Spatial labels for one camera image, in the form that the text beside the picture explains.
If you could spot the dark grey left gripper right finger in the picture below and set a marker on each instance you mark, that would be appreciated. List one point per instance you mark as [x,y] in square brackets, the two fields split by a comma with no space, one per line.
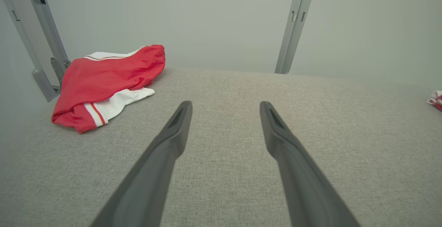
[304,185]

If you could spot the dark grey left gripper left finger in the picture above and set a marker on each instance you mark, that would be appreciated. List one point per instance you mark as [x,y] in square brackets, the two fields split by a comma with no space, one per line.
[148,178]

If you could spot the red jersey with white sleeves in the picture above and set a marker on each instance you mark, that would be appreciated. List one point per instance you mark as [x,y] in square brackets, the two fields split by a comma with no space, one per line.
[103,78]

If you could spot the red shorts with white trim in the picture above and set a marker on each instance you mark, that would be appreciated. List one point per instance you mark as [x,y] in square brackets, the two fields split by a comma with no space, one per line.
[436,100]

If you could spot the dark grey post bracket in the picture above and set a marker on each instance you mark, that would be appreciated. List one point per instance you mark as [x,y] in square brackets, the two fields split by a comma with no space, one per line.
[59,71]

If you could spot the grey cylindrical post foot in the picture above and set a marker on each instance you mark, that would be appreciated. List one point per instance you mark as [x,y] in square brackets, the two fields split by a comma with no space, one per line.
[45,85]

